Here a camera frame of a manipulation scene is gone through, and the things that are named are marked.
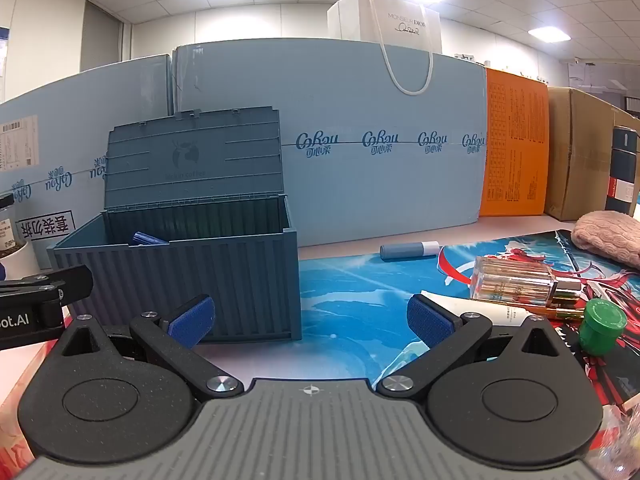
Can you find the dark blue thermos bottle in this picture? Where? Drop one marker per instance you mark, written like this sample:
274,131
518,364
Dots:
622,170

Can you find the clear jar with black lid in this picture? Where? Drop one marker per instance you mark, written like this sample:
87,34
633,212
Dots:
6,220

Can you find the printed blue and red desk mat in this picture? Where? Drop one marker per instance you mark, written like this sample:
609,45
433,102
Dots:
350,300

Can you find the white paper shopping bag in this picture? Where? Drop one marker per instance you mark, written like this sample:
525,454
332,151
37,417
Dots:
390,17

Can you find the pink knitted cloth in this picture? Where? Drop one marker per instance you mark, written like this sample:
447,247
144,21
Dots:
607,237

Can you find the blue pen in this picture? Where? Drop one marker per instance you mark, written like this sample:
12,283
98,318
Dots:
147,239

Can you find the clear glass perfume bottle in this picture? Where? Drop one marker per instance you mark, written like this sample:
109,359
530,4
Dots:
510,280

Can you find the green plastic jar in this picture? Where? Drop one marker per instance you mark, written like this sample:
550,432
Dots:
602,327

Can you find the white cosmetic tube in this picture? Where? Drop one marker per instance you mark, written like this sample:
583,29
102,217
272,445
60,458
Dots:
480,312

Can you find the gold lipstick tube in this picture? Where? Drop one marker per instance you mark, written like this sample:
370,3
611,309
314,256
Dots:
560,314

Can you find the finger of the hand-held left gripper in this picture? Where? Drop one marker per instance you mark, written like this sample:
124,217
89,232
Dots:
67,282

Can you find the orange cardboard box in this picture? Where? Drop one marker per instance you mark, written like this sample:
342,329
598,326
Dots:
515,150

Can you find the brown cardboard box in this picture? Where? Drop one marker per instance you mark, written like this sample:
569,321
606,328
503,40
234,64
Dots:
580,155

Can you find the clear plastic wrapper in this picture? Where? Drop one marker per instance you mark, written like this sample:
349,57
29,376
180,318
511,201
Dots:
617,445

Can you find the light blue carton with label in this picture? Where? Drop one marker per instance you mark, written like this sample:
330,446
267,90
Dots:
75,110

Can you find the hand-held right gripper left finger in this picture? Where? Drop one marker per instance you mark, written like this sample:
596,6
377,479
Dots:
192,319

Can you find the blue container-shaped storage box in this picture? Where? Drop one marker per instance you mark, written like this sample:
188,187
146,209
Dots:
240,280

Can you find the large light blue carton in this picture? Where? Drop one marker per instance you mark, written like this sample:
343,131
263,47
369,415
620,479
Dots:
360,100

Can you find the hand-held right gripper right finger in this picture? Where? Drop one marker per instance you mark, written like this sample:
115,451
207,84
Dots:
429,318

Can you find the grey-blue tube with white cap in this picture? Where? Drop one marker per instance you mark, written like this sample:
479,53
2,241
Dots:
402,250

